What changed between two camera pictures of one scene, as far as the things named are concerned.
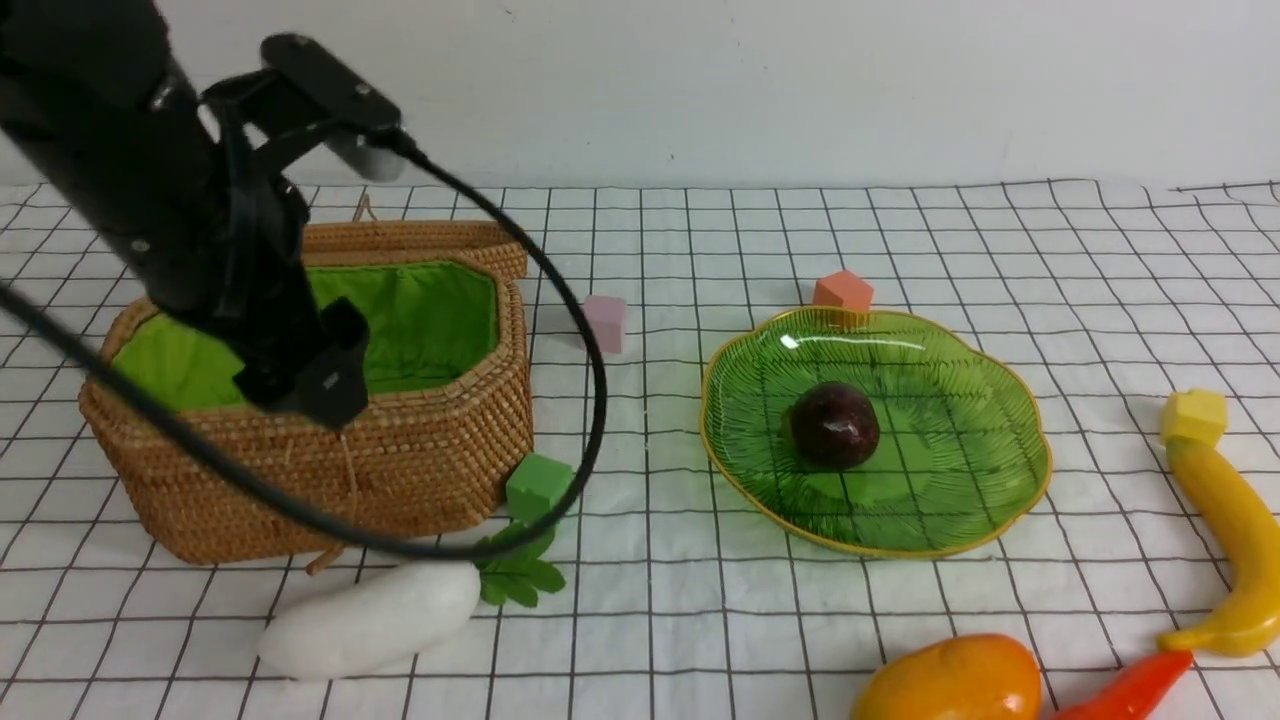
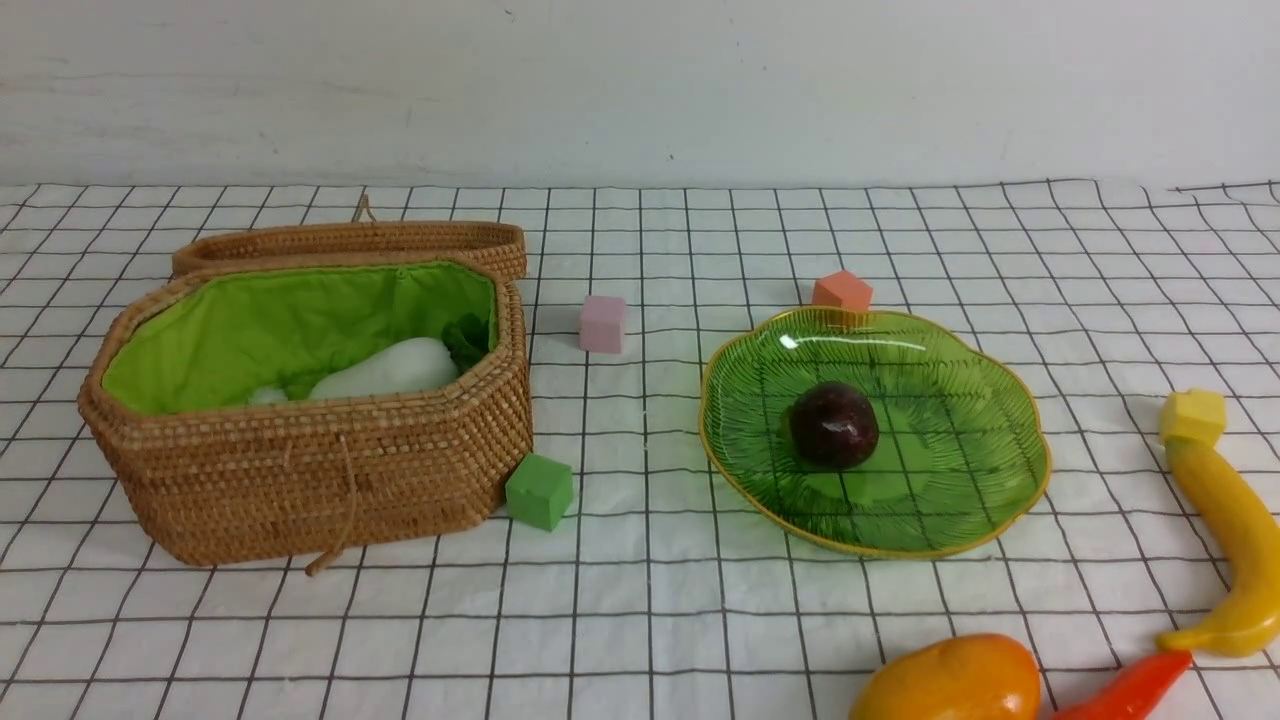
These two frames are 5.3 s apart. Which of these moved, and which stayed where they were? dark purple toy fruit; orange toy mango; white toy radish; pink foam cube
Moved: white toy radish
Stayed: dark purple toy fruit; orange toy mango; pink foam cube
